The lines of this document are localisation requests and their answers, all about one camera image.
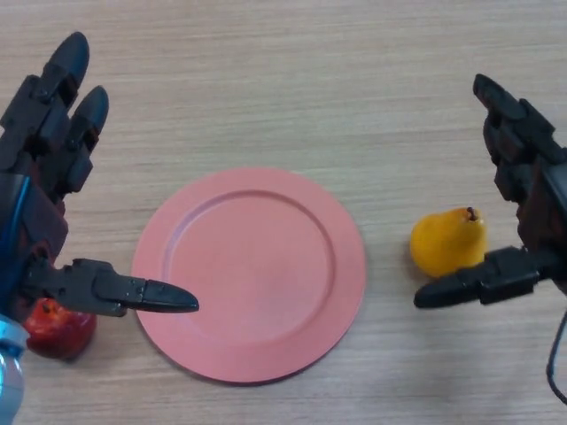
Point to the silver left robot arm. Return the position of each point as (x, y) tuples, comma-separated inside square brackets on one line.
[(9, 385)]

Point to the yellow pear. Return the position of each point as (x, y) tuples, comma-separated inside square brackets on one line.
[(443, 241)]

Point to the red apple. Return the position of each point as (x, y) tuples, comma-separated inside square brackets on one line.
[(62, 338)]

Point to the pink round plate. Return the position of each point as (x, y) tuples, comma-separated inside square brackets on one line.
[(257, 248)]

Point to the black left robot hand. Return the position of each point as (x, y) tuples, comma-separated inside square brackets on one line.
[(35, 221)]

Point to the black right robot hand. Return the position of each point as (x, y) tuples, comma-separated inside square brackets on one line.
[(540, 212)]

